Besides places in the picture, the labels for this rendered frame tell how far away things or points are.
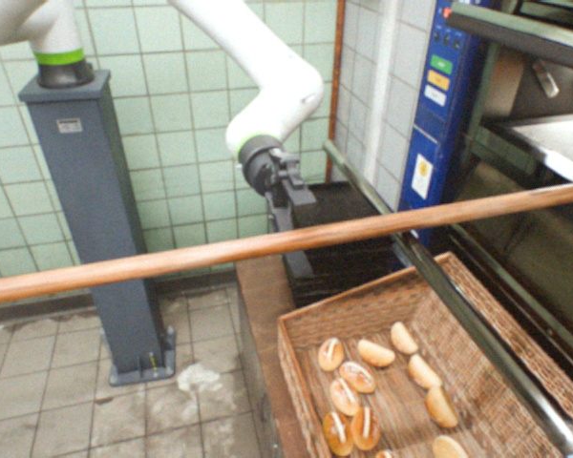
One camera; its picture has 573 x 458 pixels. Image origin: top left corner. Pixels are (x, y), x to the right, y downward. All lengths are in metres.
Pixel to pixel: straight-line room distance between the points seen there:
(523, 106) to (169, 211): 1.45
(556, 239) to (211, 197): 1.42
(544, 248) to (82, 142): 1.18
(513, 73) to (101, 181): 1.12
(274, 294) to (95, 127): 0.73
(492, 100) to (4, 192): 1.75
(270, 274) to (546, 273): 0.84
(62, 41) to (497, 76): 1.05
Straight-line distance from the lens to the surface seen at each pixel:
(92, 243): 1.55
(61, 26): 1.32
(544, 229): 1.03
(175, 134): 1.86
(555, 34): 0.78
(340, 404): 1.13
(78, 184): 1.43
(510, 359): 0.55
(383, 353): 1.20
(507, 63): 1.11
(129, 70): 1.78
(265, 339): 1.29
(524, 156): 1.03
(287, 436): 1.13
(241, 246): 0.59
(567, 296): 0.99
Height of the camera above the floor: 1.57
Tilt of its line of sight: 35 degrees down
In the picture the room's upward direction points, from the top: straight up
